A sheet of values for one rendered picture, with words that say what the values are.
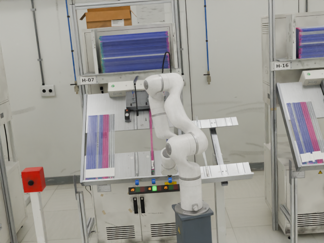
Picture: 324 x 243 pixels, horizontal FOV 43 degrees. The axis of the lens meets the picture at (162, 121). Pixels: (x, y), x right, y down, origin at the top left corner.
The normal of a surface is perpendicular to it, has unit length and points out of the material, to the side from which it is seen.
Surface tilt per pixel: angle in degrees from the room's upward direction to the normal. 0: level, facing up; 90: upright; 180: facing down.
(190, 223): 90
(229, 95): 90
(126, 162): 48
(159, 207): 90
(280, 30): 90
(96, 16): 80
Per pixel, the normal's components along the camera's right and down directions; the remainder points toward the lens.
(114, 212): 0.00, 0.22
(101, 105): -0.05, -0.50
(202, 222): 0.24, 0.19
